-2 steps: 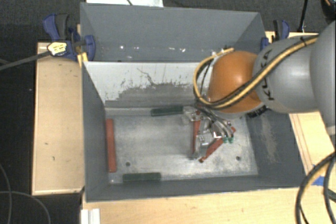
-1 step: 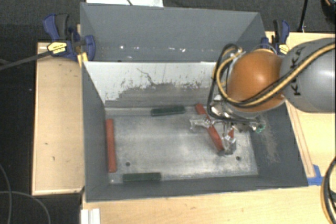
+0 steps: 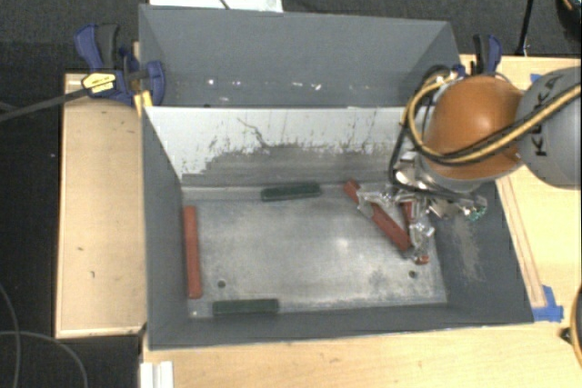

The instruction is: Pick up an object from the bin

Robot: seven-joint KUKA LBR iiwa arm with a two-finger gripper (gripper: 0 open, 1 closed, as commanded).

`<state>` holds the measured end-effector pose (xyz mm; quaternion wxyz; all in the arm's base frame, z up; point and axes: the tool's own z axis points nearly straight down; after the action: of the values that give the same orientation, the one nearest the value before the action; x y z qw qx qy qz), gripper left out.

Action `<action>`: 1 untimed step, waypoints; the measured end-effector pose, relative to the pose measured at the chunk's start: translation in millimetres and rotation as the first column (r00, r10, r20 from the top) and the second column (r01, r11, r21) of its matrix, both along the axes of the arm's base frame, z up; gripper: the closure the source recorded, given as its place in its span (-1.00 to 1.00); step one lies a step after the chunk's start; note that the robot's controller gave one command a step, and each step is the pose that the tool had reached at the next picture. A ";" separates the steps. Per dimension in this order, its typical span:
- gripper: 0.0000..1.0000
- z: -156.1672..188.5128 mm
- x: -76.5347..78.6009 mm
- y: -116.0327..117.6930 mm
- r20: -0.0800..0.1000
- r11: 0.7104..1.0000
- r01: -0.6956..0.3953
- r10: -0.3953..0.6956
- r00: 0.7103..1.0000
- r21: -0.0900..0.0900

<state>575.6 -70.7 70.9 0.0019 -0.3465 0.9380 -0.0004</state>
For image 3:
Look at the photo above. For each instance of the pale wood flat board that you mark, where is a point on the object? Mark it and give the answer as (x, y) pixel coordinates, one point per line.
(100, 218)

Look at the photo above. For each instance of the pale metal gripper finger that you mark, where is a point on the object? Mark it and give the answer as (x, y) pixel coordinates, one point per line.
(375, 201)
(420, 236)

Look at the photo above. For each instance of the dark green flat block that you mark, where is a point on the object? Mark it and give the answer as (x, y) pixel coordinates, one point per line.
(291, 191)
(245, 307)

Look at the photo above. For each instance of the grey metal bin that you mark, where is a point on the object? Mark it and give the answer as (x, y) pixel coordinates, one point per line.
(291, 54)

